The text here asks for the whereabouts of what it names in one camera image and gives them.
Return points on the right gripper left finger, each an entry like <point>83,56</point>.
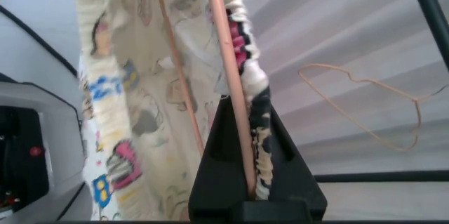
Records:
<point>214,185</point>

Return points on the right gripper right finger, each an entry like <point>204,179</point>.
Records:
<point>294,189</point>

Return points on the pink clothes hanger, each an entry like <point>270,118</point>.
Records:
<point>228,59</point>
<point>358,123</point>

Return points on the cream printed garment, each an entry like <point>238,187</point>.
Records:
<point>105,111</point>

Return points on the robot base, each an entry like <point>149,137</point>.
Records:
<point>63,136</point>

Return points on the black clothes rack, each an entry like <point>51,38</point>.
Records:
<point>429,13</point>

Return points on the white curtain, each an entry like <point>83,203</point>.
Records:
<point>350,24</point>

